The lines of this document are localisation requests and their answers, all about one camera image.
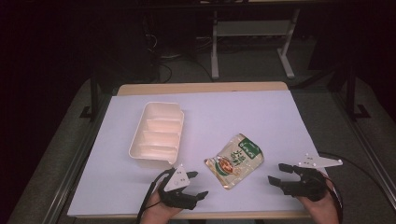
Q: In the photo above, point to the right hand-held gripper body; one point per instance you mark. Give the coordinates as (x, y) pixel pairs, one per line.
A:
(308, 186)

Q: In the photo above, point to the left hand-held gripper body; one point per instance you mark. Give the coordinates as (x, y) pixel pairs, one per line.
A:
(176, 199)

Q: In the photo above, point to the green and beige snack packet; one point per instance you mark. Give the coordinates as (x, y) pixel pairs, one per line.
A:
(234, 161)

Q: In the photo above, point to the white compartment plastic tray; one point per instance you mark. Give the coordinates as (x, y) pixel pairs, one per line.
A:
(158, 133)

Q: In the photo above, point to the person's left hand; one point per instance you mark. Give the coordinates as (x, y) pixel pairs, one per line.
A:
(158, 213)

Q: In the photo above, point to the person's right hand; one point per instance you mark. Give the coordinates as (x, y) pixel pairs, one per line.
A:
(322, 211)

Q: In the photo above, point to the pale lavender table mat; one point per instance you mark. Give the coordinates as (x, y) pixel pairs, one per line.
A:
(218, 115)

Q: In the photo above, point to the white metal stand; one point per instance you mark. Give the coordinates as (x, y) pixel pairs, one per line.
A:
(249, 29)

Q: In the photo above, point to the black metal frame post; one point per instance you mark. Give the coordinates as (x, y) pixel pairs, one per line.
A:
(353, 93)
(93, 99)

